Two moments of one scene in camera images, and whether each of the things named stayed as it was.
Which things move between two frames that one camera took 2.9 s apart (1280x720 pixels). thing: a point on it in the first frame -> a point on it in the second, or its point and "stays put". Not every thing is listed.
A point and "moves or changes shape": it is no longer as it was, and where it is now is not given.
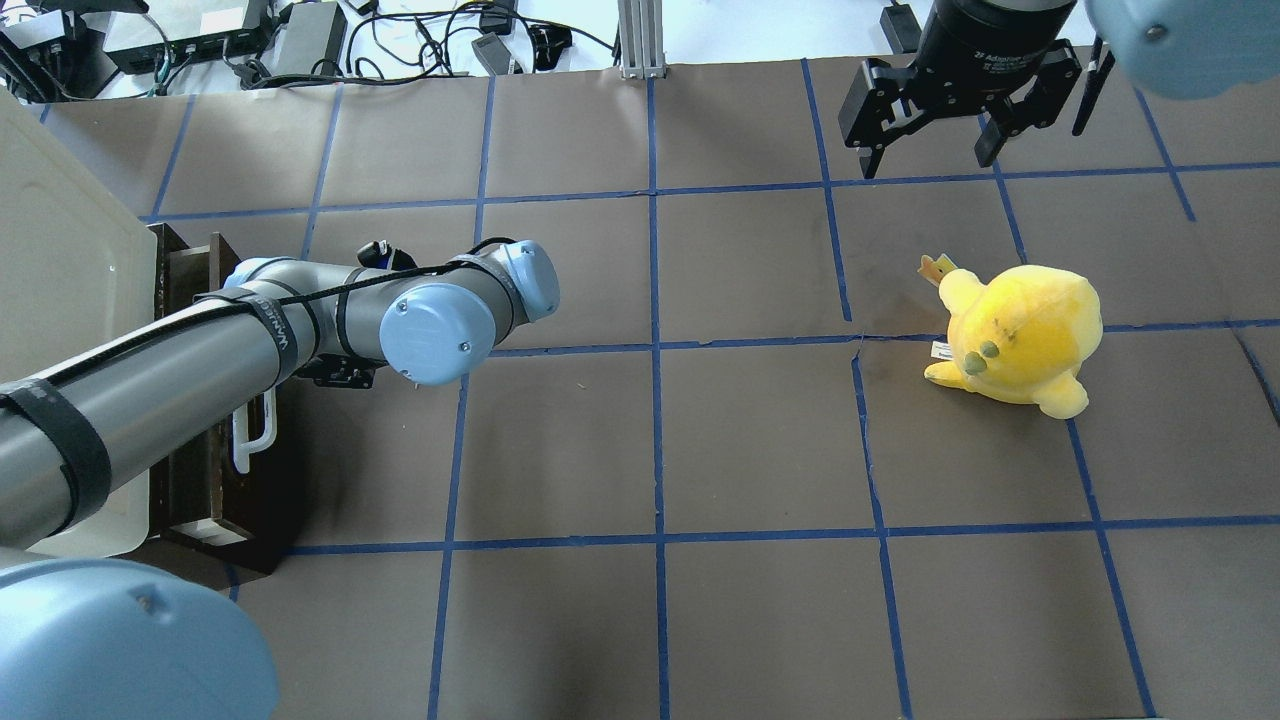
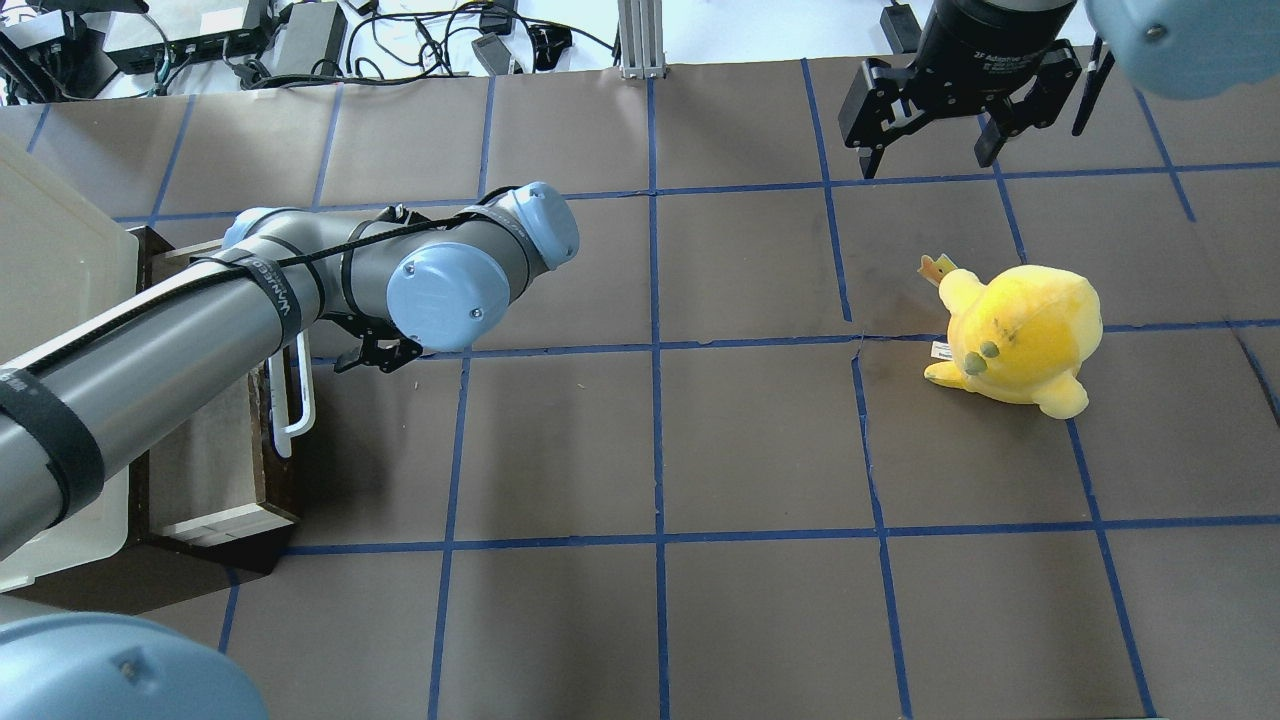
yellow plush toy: [1021, 337] stays put
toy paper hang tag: [935, 270] stays put
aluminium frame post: [641, 39] stays put
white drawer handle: [243, 447] -> [283, 435]
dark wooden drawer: [239, 488] moves or changes shape
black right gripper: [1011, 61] stays put
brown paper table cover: [715, 481] stays put
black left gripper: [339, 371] -> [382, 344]
